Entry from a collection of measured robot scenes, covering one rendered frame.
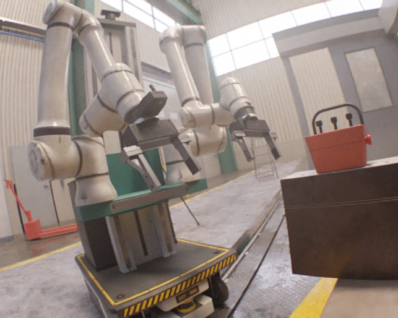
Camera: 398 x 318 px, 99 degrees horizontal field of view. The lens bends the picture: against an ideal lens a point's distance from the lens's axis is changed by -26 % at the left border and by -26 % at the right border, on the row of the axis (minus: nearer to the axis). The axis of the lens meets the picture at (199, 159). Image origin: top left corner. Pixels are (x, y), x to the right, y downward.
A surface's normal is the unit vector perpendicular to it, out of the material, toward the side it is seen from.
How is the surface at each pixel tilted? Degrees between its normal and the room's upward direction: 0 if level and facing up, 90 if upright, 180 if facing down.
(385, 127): 90
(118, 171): 90
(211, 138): 100
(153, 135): 67
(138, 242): 90
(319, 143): 97
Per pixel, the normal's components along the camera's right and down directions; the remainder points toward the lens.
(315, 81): -0.48, 0.07
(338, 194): -0.72, 0.12
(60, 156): 0.89, -0.04
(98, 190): 0.44, -0.49
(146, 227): 0.63, -0.15
